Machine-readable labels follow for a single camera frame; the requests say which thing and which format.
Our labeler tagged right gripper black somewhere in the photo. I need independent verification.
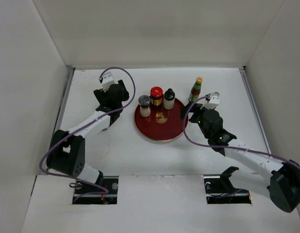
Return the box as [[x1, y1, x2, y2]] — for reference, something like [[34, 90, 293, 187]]
[[180, 101, 215, 139]]

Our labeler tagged red sauce bottle green label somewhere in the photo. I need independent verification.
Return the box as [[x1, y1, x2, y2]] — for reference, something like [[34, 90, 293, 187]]
[[188, 77, 203, 101]]

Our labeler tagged white bottle black cap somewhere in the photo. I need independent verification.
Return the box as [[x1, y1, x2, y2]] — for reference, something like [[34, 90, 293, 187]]
[[163, 88, 175, 110]]

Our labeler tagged red lid sauce jar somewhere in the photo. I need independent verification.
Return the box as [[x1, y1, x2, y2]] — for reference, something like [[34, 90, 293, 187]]
[[150, 86, 163, 109]]

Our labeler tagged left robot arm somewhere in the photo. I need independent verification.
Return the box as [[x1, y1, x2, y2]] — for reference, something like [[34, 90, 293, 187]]
[[46, 80, 129, 194]]

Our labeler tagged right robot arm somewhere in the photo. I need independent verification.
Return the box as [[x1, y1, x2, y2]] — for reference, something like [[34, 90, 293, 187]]
[[180, 102, 300, 213]]

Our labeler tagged red round tray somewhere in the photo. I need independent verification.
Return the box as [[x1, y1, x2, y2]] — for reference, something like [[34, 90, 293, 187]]
[[134, 99, 188, 141]]

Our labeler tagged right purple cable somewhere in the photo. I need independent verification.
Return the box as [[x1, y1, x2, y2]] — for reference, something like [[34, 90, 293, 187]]
[[182, 96, 300, 174]]

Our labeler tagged purple cable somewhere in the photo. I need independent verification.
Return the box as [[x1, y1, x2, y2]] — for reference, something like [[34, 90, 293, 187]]
[[39, 67, 136, 203], [182, 96, 300, 174]]

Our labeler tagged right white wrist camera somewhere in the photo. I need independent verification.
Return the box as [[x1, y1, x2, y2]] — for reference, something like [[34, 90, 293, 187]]
[[204, 93, 220, 110]]

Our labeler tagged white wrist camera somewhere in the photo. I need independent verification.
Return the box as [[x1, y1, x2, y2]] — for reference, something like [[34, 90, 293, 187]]
[[204, 93, 220, 110], [99, 72, 115, 92]]

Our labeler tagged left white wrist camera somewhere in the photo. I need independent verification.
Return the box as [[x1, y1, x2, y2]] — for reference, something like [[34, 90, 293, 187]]
[[99, 72, 115, 92]]

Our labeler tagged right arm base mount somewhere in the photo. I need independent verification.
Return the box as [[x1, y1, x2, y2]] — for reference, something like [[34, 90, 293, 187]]
[[203, 166, 251, 204]]

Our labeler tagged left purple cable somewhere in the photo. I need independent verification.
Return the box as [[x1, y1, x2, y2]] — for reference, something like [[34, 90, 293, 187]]
[[39, 67, 136, 203]]

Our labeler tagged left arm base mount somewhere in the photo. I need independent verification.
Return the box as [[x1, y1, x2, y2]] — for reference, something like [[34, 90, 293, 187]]
[[69, 176, 119, 205]]

